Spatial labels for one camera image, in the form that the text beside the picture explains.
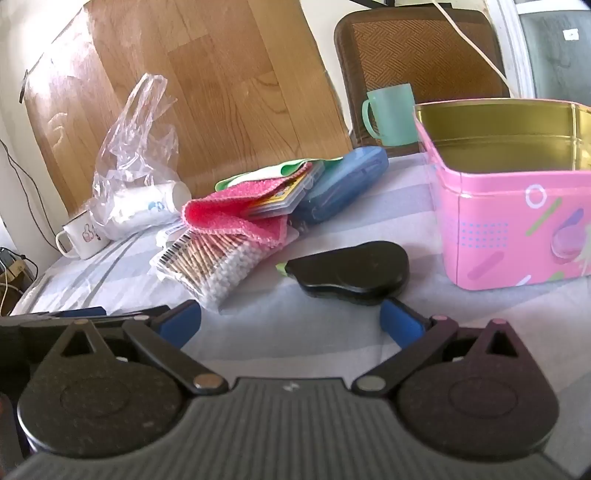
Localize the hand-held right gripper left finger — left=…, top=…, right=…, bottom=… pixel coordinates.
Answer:
left=28, top=300, right=229, bottom=395

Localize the green mug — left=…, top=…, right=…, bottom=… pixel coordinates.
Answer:
left=361, top=84, right=419, bottom=147

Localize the white cable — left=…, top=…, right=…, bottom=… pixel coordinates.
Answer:
left=434, top=0, right=522, bottom=97

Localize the black wall cable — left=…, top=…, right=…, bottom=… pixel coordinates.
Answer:
left=0, top=138, right=61, bottom=245

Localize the clear card box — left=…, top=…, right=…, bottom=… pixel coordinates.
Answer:
left=247, top=159, right=326, bottom=217

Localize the blue plastic case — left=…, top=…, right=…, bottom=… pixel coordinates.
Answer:
left=288, top=146, right=390, bottom=226

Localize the green cloth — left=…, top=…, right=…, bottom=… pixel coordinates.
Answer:
left=215, top=157, right=345, bottom=192

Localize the pink tin box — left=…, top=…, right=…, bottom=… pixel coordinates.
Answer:
left=412, top=99, right=591, bottom=291

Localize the clear plastic bag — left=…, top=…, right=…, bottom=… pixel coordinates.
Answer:
left=91, top=73, right=182, bottom=241

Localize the white window frame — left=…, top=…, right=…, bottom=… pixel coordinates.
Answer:
left=489, top=0, right=591, bottom=100

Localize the brown woven chair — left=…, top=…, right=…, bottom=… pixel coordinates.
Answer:
left=333, top=7, right=511, bottom=158

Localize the white enamel mug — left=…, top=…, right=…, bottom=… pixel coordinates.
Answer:
left=55, top=210, right=112, bottom=260

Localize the pink knitted cloth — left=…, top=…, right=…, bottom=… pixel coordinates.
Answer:
left=181, top=164, right=315, bottom=245

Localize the white plastic bottle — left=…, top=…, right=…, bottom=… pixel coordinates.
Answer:
left=111, top=180, right=192, bottom=232

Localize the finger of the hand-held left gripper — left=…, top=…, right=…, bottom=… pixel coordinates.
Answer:
left=9, top=305, right=171, bottom=324

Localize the wooden board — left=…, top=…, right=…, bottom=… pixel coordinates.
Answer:
left=21, top=0, right=354, bottom=213

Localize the black correction tape dispenser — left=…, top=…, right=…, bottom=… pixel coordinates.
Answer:
left=276, top=241, right=411, bottom=306

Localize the pack of cotton swabs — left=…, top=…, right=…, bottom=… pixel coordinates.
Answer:
left=150, top=226, right=301, bottom=312

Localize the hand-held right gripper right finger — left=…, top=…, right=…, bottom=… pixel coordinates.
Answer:
left=353, top=298, right=532, bottom=398

